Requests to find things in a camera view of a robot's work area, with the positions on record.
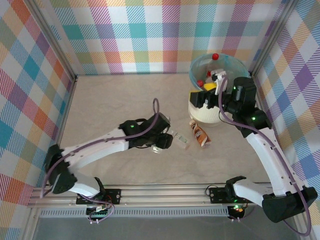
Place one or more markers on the clear plastic bottle without label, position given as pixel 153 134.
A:
pixel 157 149

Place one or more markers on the brown drink bottle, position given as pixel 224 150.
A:
pixel 200 133

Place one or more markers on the white plastic bin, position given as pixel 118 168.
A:
pixel 207 117

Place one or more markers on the aluminium frame floor bar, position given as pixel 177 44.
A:
pixel 70 92

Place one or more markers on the clear bottle white green label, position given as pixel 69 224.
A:
pixel 181 141

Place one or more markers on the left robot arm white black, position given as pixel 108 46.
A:
pixel 100 147

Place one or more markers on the small circuit board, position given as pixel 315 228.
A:
pixel 98 213
pixel 237 210

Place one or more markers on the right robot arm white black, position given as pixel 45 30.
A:
pixel 272 162

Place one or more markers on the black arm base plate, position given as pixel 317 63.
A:
pixel 113 196
pixel 217 196

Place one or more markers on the aluminium frame post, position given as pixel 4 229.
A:
pixel 60 50
pixel 278 25

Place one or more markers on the aluminium mounting rail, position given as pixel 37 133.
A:
pixel 162 196

